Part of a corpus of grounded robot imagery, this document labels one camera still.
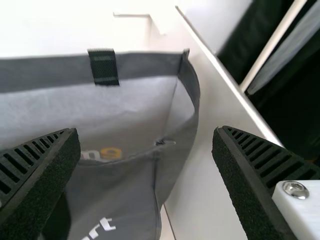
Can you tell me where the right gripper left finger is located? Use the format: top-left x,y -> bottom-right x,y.
0,127 -> 82,240

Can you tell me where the dark grey bag with straps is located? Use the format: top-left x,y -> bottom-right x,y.
0,47 -> 202,240

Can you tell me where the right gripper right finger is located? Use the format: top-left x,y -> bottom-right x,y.
211,125 -> 320,240

